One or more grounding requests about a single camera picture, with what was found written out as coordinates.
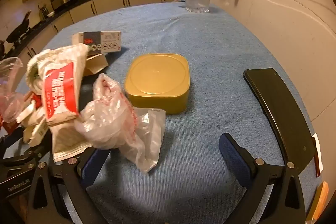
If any black smartphone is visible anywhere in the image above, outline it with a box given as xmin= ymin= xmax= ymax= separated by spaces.
xmin=243 ymin=68 xmax=317 ymax=174

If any blue tablecloth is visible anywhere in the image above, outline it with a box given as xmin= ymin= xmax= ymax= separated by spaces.
xmin=0 ymin=2 xmax=323 ymax=224

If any clear plastic cup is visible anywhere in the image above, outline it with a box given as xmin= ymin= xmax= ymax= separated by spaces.
xmin=0 ymin=57 xmax=25 ymax=123

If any metal kettle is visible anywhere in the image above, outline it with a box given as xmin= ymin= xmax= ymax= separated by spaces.
xmin=39 ymin=5 xmax=54 ymax=20

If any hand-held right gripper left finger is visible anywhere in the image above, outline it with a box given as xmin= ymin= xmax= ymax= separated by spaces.
xmin=26 ymin=147 xmax=112 ymax=224

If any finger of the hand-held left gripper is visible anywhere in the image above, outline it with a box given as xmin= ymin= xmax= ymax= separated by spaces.
xmin=5 ymin=135 xmax=53 ymax=160
xmin=0 ymin=129 xmax=25 ymax=151

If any white and grey carton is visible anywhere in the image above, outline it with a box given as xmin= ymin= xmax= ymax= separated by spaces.
xmin=72 ymin=30 xmax=122 ymax=55

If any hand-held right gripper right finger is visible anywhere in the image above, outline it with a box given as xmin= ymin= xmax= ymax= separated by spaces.
xmin=219 ymin=133 xmax=306 ymax=224

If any yellow square lidded container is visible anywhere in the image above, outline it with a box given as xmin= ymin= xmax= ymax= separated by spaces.
xmin=124 ymin=53 xmax=190 ymax=115

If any clear plastic bag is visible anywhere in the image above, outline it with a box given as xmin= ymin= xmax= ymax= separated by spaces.
xmin=74 ymin=72 xmax=166 ymax=173

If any wooden block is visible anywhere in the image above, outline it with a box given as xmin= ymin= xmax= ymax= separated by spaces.
xmin=306 ymin=181 xmax=329 ymax=222

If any black frying pan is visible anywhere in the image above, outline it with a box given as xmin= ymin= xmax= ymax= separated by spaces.
xmin=5 ymin=11 xmax=32 ymax=43

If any white packet with red label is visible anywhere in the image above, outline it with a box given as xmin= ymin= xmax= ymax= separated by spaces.
xmin=43 ymin=61 xmax=93 ymax=163

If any white crumpled wrapper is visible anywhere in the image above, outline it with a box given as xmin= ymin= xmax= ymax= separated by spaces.
xmin=16 ymin=102 xmax=50 ymax=147

